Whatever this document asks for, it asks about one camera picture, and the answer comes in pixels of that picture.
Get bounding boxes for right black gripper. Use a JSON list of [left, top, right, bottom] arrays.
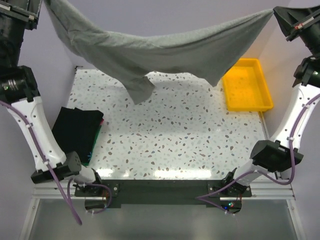
[[271, 4, 320, 59]]

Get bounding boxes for grey t shirt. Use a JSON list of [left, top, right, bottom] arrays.
[[44, 0, 274, 104]]

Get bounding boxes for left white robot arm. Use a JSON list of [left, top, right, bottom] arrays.
[[0, 0, 104, 196]]

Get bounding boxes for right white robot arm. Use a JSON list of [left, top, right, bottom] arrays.
[[221, 6, 320, 197]]

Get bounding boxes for yellow plastic bin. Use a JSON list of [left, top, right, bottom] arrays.
[[221, 58, 274, 112]]

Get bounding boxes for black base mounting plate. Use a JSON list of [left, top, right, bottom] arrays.
[[74, 178, 252, 210]]

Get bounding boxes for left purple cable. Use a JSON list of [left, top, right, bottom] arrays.
[[0, 99, 112, 225]]

